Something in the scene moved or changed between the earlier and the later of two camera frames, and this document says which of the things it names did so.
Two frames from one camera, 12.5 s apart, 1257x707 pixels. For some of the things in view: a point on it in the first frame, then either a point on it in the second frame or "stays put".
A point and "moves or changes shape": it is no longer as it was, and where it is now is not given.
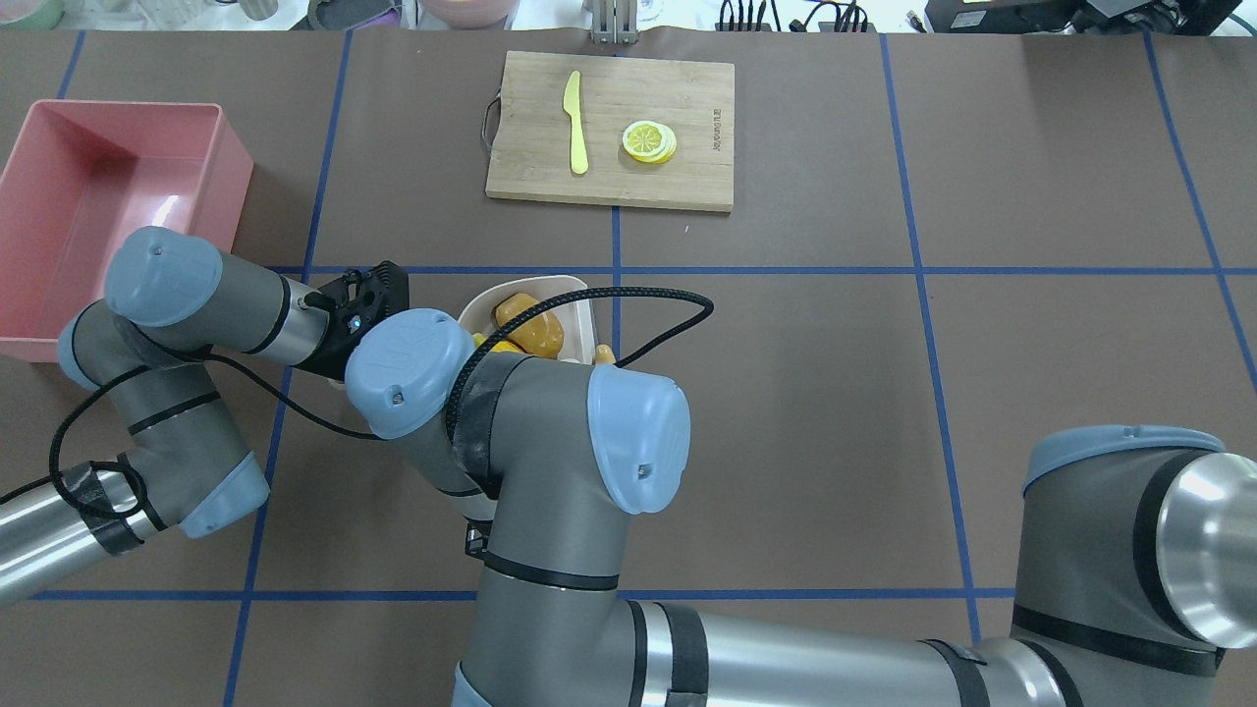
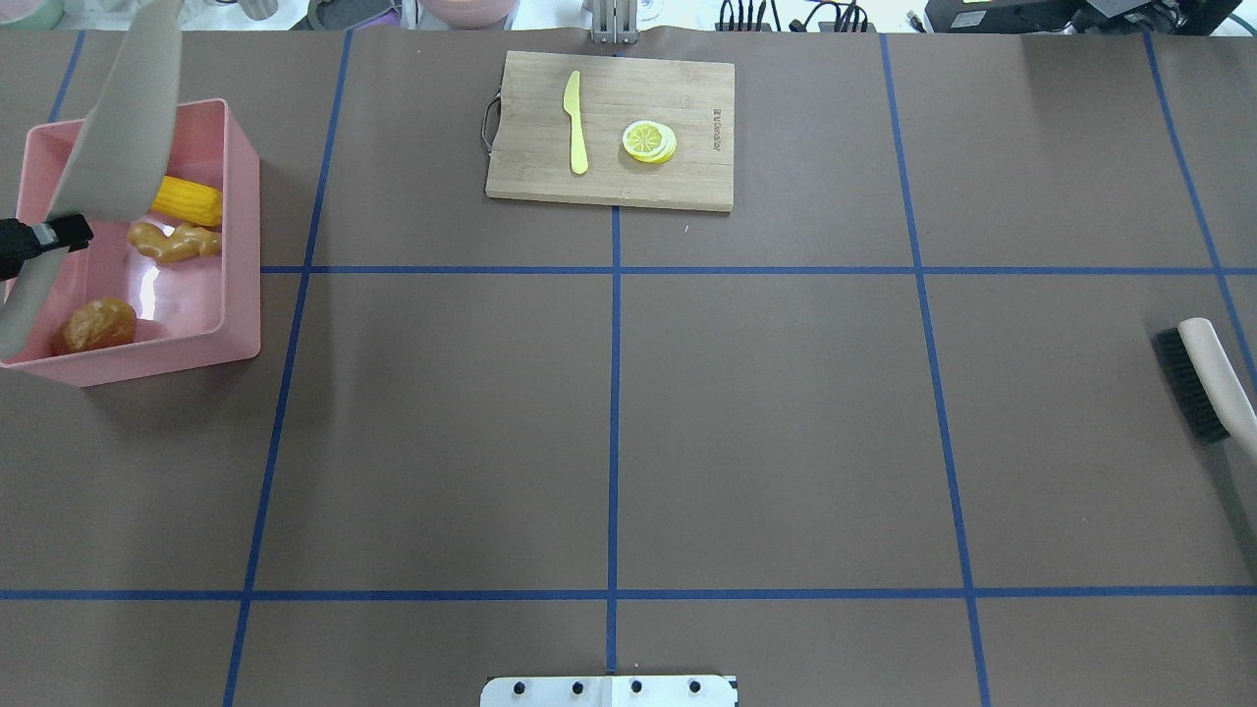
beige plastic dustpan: [578, 345] → [114, 157]
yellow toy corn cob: [502, 347] → [190, 200]
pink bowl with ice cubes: [469, 14] stays put
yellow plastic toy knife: [579, 161] stays put
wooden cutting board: [625, 132] stays put
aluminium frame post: [615, 22] stays put
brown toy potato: [542, 337] moves or changes shape
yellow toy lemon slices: [650, 141] stays put
